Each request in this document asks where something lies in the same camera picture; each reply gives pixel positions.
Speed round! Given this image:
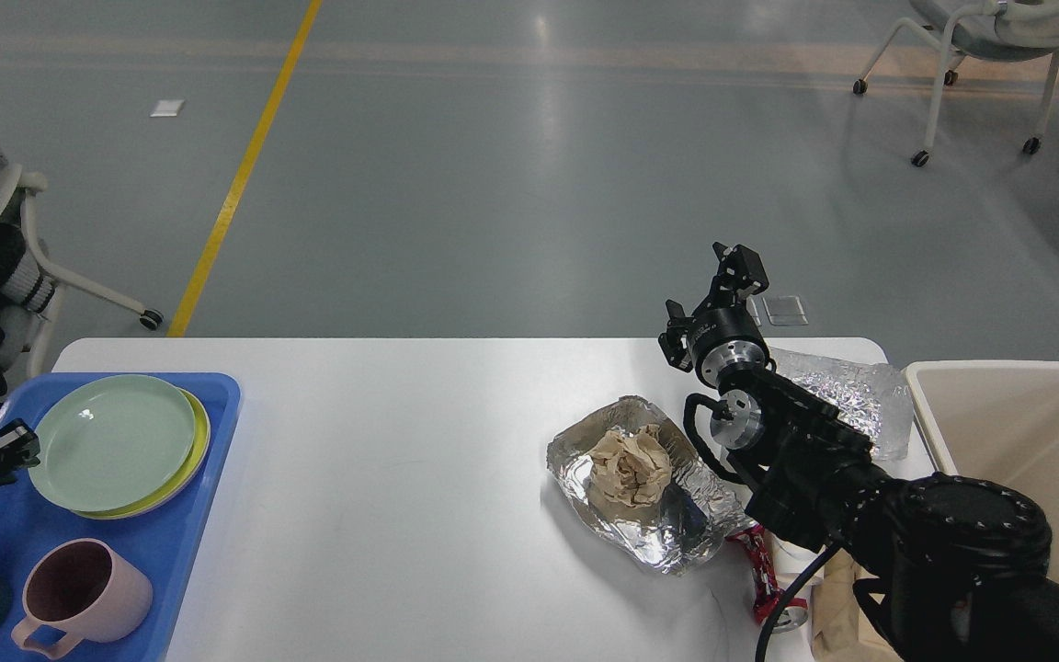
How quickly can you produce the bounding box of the red snack wrapper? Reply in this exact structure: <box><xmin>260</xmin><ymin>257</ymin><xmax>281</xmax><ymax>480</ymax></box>
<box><xmin>726</xmin><ymin>524</ymin><xmax>786</xmax><ymax>625</ymax></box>

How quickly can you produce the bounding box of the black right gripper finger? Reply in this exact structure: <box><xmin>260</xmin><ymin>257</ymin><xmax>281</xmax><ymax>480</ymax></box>
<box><xmin>712</xmin><ymin>241</ymin><xmax>769</xmax><ymax>301</ymax></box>
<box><xmin>658</xmin><ymin>299</ymin><xmax>694</xmax><ymax>372</ymax></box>

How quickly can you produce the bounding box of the grey office chair right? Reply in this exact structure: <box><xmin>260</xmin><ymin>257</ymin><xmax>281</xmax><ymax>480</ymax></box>
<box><xmin>852</xmin><ymin>1</ymin><xmax>1059</xmax><ymax>167</ymax></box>

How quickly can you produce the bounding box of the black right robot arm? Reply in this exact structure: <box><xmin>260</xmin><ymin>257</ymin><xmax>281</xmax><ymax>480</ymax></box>
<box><xmin>658</xmin><ymin>243</ymin><xmax>1059</xmax><ymax>661</ymax></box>

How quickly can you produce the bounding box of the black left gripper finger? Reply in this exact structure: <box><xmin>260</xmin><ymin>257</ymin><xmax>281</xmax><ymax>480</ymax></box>
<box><xmin>0</xmin><ymin>419</ymin><xmax>40</xmax><ymax>486</ymax></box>

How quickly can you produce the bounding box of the mint green plate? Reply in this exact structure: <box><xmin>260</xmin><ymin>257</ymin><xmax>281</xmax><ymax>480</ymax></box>
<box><xmin>28</xmin><ymin>374</ymin><xmax>197</xmax><ymax>512</ymax></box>

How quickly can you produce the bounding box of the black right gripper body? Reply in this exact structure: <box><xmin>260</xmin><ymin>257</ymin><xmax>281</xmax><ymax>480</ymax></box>
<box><xmin>688</xmin><ymin>292</ymin><xmax>770</xmax><ymax>384</ymax></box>

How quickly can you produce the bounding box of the brown paper bag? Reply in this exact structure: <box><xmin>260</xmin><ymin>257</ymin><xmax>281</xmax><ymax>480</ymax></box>
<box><xmin>811</xmin><ymin>552</ymin><xmax>901</xmax><ymax>661</ymax></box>

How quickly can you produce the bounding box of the white paper cup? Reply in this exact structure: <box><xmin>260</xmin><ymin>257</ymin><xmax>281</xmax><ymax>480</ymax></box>
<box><xmin>764</xmin><ymin>531</ymin><xmax>825</xmax><ymax>633</ymax></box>

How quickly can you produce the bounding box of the crumpled brown paper ball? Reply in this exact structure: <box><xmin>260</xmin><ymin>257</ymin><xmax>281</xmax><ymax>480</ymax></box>
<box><xmin>588</xmin><ymin>424</ymin><xmax>674</xmax><ymax>508</ymax></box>

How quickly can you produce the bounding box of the blue plastic tray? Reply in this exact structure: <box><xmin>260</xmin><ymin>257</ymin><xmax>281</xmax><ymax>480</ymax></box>
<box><xmin>0</xmin><ymin>372</ymin><xmax>241</xmax><ymax>661</ymax></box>

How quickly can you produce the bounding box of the crumpled aluminium foil tray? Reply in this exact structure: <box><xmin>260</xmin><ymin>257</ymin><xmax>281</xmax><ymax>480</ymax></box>
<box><xmin>545</xmin><ymin>395</ymin><xmax>754</xmax><ymax>574</ymax></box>

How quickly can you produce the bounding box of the yellow plate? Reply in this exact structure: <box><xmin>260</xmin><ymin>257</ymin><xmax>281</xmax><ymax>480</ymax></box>
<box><xmin>73</xmin><ymin>387</ymin><xmax>211</xmax><ymax>520</ymax></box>

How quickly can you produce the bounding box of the beige plastic bin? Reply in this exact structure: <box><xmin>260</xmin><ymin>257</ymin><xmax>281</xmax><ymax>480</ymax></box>
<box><xmin>905</xmin><ymin>360</ymin><xmax>1059</xmax><ymax>583</ymax></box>

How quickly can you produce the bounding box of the white office chair left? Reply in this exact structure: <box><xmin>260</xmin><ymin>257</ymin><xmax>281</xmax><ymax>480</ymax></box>
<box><xmin>0</xmin><ymin>164</ymin><xmax>165</xmax><ymax>378</ymax></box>

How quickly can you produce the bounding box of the crumpled clear plastic container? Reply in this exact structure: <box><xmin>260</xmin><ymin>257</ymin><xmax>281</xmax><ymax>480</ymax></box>
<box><xmin>770</xmin><ymin>348</ymin><xmax>915</xmax><ymax>461</ymax></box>

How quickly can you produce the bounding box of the pink mug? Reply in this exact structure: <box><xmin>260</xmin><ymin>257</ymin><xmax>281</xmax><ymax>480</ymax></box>
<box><xmin>11</xmin><ymin>538</ymin><xmax>152</xmax><ymax>661</ymax></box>

